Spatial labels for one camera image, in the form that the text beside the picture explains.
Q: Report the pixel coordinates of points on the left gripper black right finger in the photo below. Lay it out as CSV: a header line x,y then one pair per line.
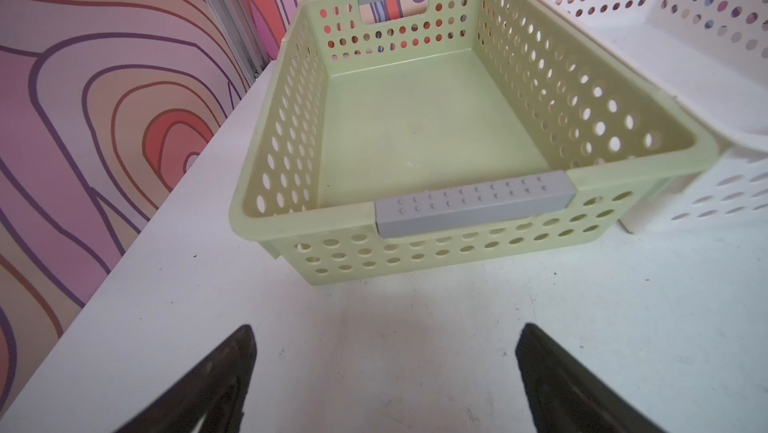
x,y
564,396

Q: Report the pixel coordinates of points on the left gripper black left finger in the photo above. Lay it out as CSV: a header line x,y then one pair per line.
x,y
208,398

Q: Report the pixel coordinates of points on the left green perforated plastic basket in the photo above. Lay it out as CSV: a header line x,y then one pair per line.
x,y
399,135

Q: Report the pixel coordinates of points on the white perforated plastic basket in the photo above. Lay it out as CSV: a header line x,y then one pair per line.
x,y
711,55

